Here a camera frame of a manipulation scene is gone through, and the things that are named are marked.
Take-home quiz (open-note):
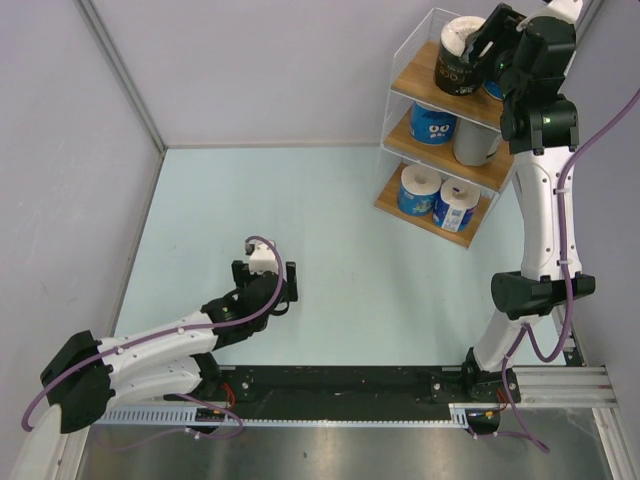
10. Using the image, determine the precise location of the black paper roll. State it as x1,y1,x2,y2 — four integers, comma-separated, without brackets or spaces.
434,16,485,96

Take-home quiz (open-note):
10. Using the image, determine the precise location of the grey paper roll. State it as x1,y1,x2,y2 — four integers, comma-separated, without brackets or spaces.
453,119,502,166

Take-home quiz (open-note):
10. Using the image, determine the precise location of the blue monster paper roll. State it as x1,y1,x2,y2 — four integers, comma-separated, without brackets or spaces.
409,101,457,146

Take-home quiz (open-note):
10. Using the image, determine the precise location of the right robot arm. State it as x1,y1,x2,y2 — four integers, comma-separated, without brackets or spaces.
455,1,595,402

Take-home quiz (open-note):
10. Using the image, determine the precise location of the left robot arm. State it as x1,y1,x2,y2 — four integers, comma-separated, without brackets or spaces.
40,260,298,434

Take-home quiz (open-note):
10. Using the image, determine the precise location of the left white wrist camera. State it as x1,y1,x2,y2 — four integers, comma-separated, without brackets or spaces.
245,240,279,275

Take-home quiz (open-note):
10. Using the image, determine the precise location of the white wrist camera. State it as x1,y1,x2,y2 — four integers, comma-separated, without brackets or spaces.
516,0,583,31
245,240,279,275

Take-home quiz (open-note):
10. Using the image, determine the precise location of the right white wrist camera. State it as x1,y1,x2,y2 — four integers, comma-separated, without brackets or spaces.
516,0,583,31

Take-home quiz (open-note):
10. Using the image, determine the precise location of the white wire wooden shelf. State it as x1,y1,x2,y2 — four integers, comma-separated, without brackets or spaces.
374,8,515,247

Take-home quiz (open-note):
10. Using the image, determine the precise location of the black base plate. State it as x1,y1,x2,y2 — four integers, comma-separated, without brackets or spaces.
191,363,521,433

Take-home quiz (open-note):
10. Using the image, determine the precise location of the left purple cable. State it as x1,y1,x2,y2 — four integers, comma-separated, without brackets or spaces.
20,234,286,451

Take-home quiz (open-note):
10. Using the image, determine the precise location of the white slotted cable duct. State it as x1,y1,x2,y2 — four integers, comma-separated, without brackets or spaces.
96,405,468,429

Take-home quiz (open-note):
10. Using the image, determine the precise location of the aluminium rail frame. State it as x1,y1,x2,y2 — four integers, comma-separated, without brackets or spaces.
69,364,619,407

